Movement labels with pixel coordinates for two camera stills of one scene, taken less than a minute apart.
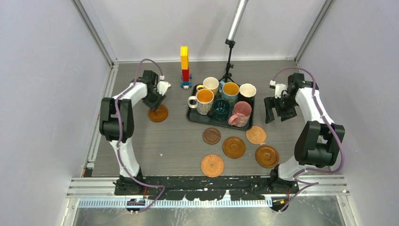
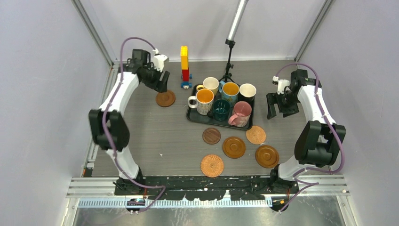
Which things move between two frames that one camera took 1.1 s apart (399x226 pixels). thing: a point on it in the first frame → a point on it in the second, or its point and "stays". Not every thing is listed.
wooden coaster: (160, 115) → (165, 99)
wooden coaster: (234, 147) stays
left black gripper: (155, 105) → (162, 86)
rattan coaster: (256, 135) stays
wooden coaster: (267, 156) stays
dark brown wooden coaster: (211, 135) stays
